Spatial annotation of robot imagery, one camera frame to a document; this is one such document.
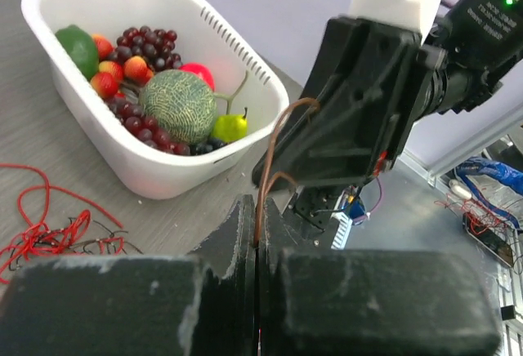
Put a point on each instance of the white fruit basket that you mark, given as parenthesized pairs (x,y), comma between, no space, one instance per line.
(242,80)

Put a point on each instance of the red grape bunch front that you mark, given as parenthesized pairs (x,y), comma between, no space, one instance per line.
(144,127)

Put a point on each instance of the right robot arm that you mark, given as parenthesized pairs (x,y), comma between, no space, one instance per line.
(475,44)

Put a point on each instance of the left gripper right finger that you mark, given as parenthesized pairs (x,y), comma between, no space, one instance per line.
(317,301)

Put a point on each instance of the red apple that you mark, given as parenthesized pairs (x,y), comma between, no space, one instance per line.
(201,71)

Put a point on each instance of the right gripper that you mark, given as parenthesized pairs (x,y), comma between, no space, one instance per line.
(370,83)

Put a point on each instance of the green netted melon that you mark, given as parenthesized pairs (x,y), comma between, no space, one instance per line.
(183,104)

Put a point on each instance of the yellow green pear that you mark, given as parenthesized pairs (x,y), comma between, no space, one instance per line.
(231,127)

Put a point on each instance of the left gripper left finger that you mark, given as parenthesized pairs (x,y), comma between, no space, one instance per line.
(202,303)

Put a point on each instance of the dark red grape bunch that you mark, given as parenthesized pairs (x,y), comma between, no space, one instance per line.
(157,47)

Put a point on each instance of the green lime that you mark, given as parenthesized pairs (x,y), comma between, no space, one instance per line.
(81,48)

